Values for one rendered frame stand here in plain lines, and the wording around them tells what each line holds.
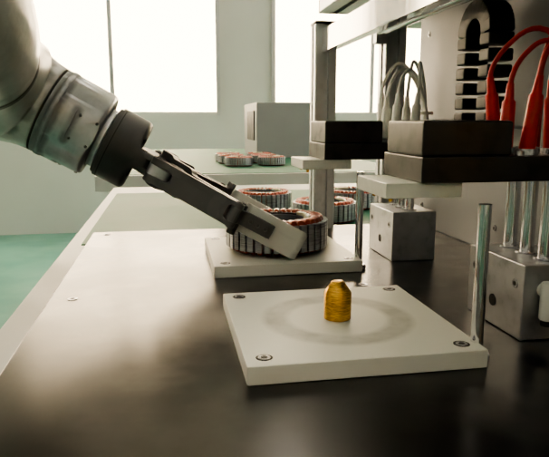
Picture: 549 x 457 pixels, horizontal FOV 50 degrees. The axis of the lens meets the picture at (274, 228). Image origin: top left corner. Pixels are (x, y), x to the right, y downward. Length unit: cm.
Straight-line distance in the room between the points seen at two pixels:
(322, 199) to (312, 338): 48
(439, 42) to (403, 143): 45
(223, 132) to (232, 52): 67
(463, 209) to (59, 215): 465
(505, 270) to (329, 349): 15
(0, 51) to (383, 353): 32
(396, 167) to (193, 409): 22
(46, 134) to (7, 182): 470
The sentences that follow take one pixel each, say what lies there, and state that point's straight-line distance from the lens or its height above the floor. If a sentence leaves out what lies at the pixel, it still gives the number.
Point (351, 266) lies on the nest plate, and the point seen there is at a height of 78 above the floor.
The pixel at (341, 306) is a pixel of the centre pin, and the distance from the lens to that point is 42.
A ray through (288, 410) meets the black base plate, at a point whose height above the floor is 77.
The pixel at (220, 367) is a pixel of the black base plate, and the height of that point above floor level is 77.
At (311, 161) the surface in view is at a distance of 62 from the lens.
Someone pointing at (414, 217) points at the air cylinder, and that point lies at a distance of 66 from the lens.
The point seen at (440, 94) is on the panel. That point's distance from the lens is 85.
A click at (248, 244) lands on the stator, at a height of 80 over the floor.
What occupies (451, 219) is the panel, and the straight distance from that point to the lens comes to 82.
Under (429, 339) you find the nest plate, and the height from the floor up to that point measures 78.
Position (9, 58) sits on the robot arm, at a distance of 47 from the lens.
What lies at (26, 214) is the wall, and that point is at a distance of 530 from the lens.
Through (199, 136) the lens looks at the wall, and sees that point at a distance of 512.
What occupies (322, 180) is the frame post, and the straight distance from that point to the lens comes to 85.
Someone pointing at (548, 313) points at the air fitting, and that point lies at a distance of 44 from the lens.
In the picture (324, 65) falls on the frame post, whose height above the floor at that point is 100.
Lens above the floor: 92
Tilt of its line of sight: 10 degrees down
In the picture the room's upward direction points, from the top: straight up
